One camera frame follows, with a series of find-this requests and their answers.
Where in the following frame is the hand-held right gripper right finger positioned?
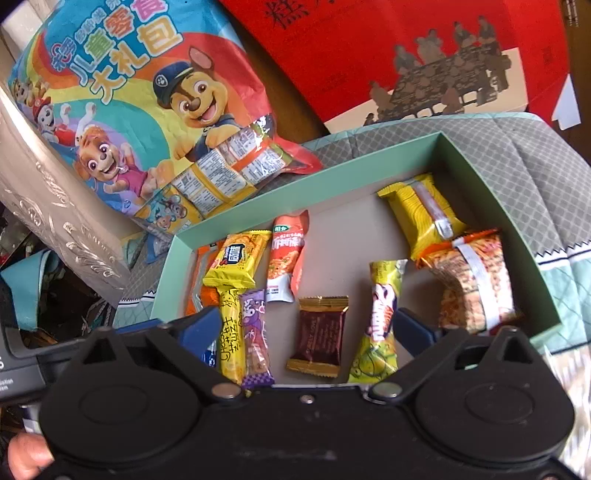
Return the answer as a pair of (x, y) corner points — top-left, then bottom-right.
(367, 308), (546, 402)

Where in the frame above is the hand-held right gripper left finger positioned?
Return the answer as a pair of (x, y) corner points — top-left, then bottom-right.
(65, 305), (245, 403)

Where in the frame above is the long yellow bar packet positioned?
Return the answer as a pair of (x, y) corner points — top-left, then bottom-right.
(217, 284), (245, 386)

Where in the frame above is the yellow green cartoon packet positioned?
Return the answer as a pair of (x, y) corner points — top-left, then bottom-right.
(347, 259), (409, 385)

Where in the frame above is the purple packet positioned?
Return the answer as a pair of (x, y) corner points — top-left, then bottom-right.
(239, 288), (275, 388)

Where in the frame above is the orange noodle packet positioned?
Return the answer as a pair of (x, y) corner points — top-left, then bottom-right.
(416, 229), (520, 335)

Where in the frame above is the yellow dark label packet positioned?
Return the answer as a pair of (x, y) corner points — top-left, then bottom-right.
(202, 229), (273, 289)

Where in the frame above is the brown chocolate packet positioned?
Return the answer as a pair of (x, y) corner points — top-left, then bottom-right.
(285, 295), (350, 380)

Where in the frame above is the orange white long packet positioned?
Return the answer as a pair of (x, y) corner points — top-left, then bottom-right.
(265, 210), (311, 304)

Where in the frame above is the yellow striped packet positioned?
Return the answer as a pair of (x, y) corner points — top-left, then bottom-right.
(378, 173), (469, 261)

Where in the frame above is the mint green cardboard box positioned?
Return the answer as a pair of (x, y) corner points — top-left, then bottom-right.
(150, 131), (561, 384)

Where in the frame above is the person's left hand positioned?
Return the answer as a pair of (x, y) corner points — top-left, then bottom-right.
(7, 433), (55, 480)

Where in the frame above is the teal cloth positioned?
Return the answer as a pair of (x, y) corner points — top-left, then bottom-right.
(0, 249), (63, 333)

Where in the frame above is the cartoon printed snack bag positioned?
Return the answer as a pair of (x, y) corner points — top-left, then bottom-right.
(9, 0), (324, 232)

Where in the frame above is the red gift box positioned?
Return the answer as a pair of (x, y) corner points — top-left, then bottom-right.
(217, 0), (583, 134)

